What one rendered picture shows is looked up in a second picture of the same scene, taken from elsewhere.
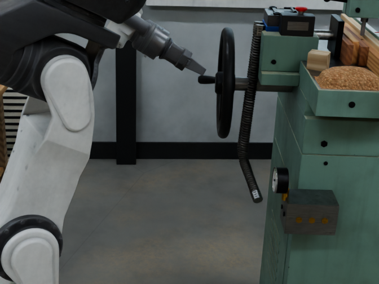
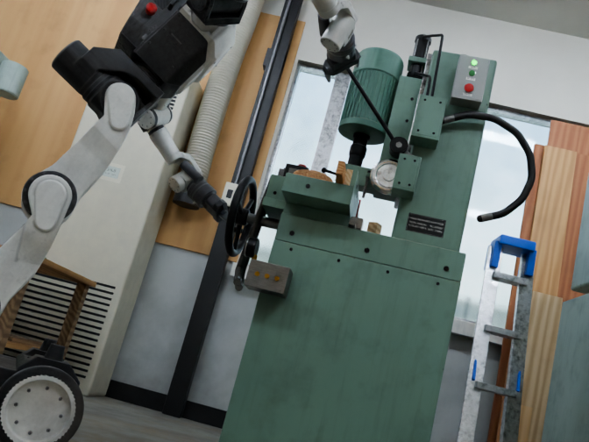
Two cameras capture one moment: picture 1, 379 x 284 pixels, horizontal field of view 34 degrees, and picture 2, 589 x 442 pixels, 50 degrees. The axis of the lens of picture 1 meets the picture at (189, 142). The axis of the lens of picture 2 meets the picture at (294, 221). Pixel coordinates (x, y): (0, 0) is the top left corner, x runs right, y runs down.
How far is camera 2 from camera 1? 131 cm
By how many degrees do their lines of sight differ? 38
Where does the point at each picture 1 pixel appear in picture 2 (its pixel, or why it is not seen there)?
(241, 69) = not seen: hidden behind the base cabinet
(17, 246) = (45, 180)
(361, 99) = (315, 183)
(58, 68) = (118, 85)
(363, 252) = (311, 337)
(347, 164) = (307, 253)
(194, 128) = not seen: hidden behind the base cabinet
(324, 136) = (293, 227)
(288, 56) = not seen: hidden behind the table
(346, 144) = (308, 237)
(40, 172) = (81, 151)
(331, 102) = (294, 181)
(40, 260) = (54, 198)
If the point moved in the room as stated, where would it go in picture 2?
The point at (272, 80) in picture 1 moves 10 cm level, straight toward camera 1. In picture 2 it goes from (270, 202) to (261, 192)
